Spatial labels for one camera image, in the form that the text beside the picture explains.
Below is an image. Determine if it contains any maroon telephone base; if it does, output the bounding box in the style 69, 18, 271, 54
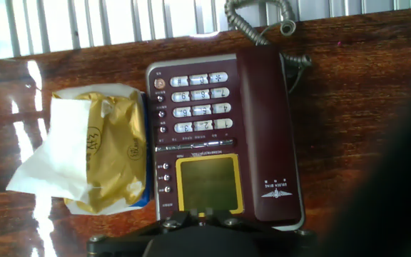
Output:
144, 53, 307, 232

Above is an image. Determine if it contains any gold tissue pack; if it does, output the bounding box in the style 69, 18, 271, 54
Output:
5, 82, 154, 216

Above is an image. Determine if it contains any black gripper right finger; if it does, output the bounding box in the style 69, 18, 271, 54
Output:
204, 209, 318, 257

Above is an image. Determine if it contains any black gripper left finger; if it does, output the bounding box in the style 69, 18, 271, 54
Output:
86, 210, 201, 257

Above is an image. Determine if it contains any maroon telephone handset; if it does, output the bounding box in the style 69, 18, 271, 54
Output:
235, 44, 303, 225

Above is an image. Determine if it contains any grey coiled phone cord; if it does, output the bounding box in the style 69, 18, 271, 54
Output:
223, 0, 313, 94

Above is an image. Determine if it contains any glossy brown wooden board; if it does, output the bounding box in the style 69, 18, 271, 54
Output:
0, 6, 411, 257

